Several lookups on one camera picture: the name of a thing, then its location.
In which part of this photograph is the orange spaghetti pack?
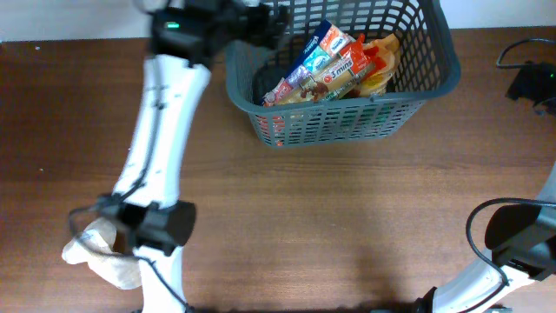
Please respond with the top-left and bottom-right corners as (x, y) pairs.
(260, 33), (377, 147)

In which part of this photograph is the tissue multipack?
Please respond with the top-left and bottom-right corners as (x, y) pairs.
(261, 20), (354, 107)

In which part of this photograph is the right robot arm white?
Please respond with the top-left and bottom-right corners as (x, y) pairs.
(411, 172), (555, 312)

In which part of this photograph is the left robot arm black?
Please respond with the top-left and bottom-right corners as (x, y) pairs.
(96, 1), (290, 312)

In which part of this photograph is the orange coffee sachet bag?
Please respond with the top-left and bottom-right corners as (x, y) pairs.
(351, 34), (400, 97)

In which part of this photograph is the grey plastic basket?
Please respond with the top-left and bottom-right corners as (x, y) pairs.
(226, 0), (460, 143)

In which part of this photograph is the green bottle with label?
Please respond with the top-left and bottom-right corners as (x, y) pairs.
(364, 105), (392, 129)

